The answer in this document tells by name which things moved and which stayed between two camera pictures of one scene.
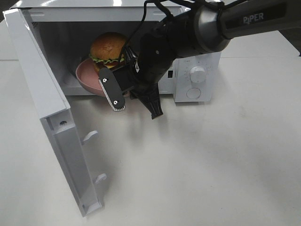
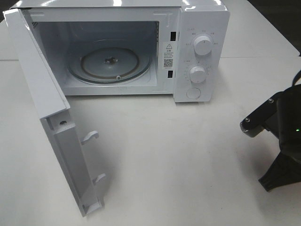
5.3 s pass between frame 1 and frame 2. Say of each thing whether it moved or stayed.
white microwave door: stayed
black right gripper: moved
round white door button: stayed
